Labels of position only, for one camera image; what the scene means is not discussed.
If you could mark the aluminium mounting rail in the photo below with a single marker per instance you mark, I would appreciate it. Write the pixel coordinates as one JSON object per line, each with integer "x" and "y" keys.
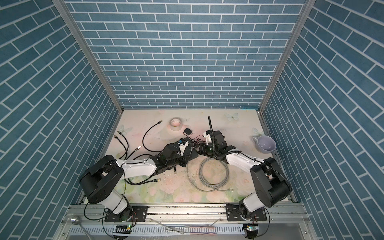
{"x": 216, "y": 221}

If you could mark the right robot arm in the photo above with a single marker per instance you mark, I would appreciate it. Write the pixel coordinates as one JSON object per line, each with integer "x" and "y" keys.
{"x": 270, "y": 183}

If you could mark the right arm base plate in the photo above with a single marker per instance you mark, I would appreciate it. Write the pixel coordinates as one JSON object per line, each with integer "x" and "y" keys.
{"x": 246, "y": 213}

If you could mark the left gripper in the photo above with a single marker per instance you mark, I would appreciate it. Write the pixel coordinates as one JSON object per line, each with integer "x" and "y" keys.
{"x": 185, "y": 160}

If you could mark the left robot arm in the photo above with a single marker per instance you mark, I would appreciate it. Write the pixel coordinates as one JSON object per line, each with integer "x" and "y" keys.
{"x": 99, "y": 181}

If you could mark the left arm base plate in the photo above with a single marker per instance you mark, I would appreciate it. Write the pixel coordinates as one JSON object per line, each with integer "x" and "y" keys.
{"x": 132, "y": 214}

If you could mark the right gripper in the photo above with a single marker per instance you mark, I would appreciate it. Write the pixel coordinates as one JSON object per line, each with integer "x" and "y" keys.
{"x": 202, "y": 149}

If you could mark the black network switch box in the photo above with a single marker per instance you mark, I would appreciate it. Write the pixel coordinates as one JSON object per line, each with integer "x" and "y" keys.
{"x": 190, "y": 153}

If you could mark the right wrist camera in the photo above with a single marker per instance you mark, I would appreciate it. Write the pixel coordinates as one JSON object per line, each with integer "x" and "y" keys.
{"x": 207, "y": 136}

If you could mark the lavender ceramic mug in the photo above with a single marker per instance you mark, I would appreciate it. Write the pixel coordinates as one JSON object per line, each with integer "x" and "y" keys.
{"x": 264, "y": 144}

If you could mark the clear tape roll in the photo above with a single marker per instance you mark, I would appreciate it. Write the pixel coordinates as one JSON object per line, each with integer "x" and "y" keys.
{"x": 176, "y": 124}

